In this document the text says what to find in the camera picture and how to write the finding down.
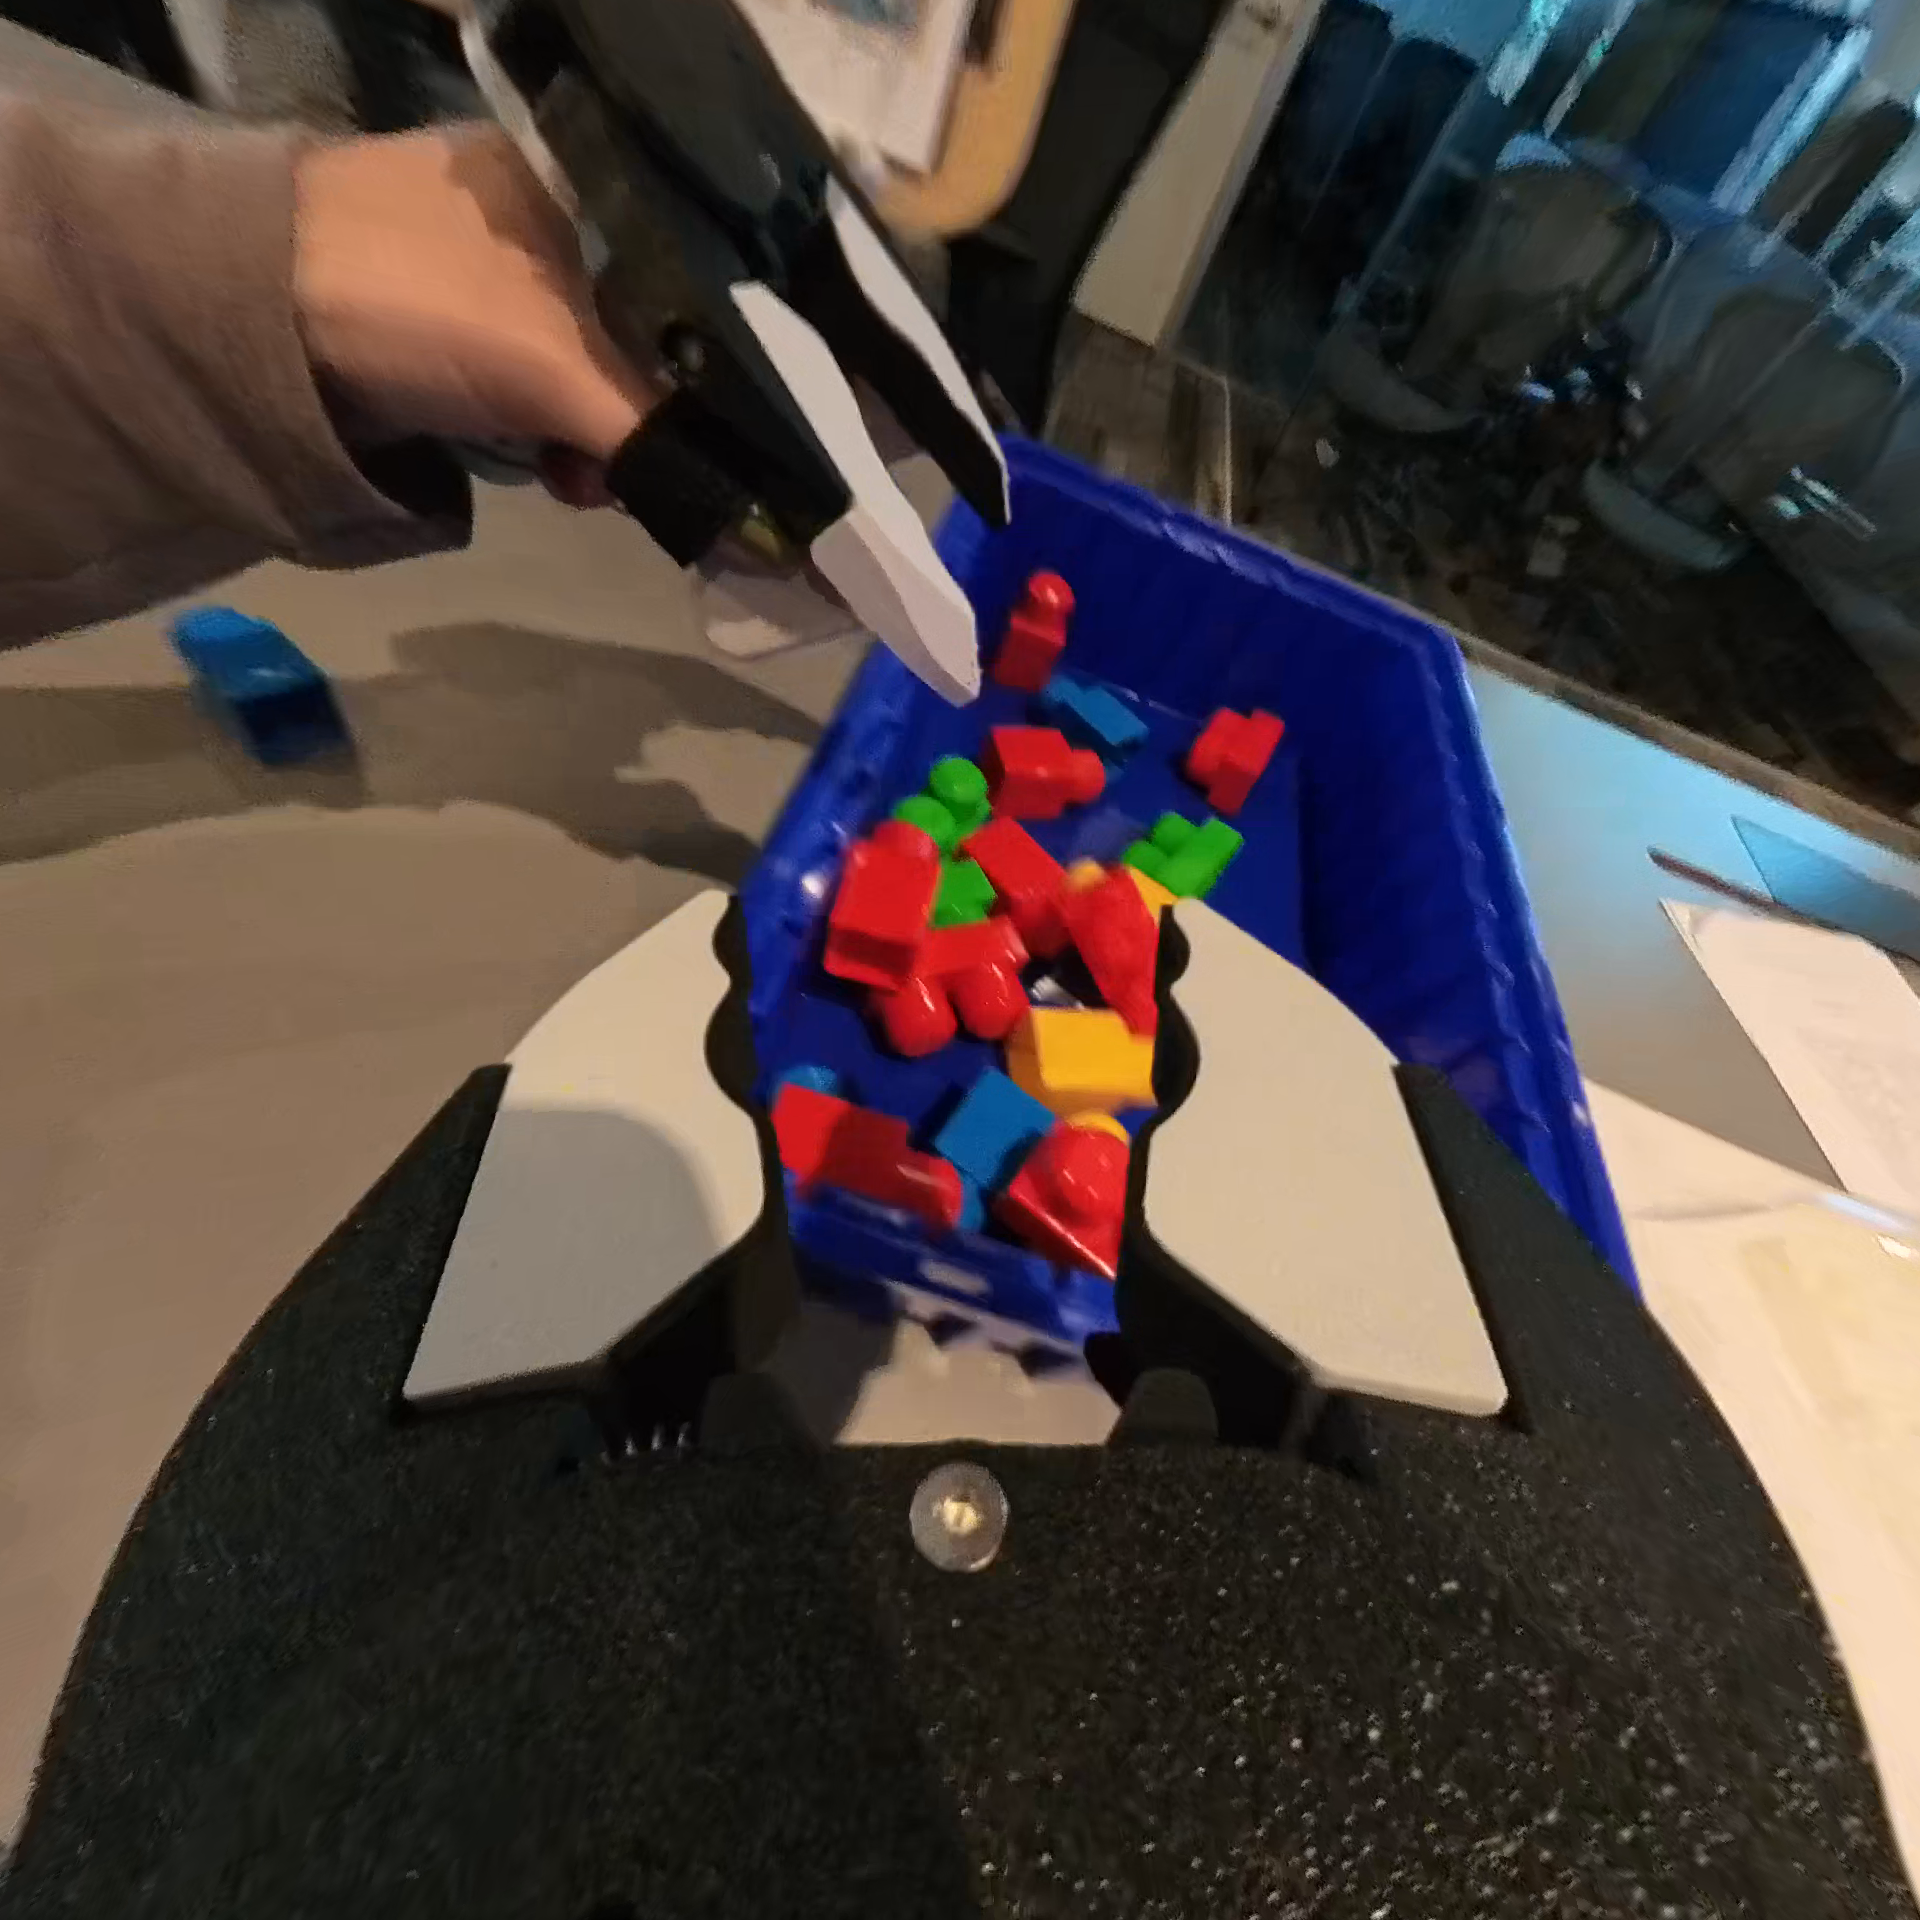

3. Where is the grey office chair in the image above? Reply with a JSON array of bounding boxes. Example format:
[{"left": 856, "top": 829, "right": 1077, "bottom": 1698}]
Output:
[{"left": 1425, "top": 158, "right": 1683, "bottom": 436}]

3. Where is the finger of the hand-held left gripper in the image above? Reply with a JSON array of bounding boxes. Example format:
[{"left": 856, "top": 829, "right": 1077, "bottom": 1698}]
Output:
[
  {"left": 729, "top": 281, "right": 989, "bottom": 710},
  {"left": 816, "top": 180, "right": 1018, "bottom": 530}
]

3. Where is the white paper sheet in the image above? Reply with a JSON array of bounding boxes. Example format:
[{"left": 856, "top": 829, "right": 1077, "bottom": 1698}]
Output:
[{"left": 1662, "top": 895, "right": 1920, "bottom": 1215}]

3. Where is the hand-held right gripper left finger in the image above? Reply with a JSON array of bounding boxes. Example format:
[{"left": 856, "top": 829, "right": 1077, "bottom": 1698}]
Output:
[{"left": 402, "top": 886, "right": 807, "bottom": 1413}]

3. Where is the person's left hand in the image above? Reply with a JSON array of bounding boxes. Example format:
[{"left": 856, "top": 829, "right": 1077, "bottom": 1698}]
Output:
[{"left": 293, "top": 128, "right": 665, "bottom": 512}]

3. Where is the person's left forearm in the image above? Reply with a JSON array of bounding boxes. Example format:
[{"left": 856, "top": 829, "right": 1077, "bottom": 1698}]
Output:
[{"left": 0, "top": 66, "right": 482, "bottom": 649}]

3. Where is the printed instruction sheet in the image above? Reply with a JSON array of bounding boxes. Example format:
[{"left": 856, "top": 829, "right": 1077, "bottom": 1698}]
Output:
[{"left": 743, "top": 0, "right": 985, "bottom": 173}]

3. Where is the blue single-stud block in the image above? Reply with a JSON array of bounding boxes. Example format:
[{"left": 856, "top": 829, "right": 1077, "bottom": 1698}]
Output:
[{"left": 170, "top": 604, "right": 354, "bottom": 767}]

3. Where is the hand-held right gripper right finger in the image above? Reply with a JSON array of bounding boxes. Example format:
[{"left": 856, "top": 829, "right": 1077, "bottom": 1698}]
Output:
[{"left": 1119, "top": 900, "right": 1509, "bottom": 1415}]

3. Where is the blue plastic bin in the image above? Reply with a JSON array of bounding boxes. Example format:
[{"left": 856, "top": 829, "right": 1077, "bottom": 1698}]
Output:
[{"left": 743, "top": 432, "right": 1645, "bottom": 1373}]

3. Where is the pile of colourful toy blocks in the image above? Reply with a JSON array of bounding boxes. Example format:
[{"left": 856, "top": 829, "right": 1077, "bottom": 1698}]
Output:
[{"left": 768, "top": 566, "right": 1293, "bottom": 1278}]

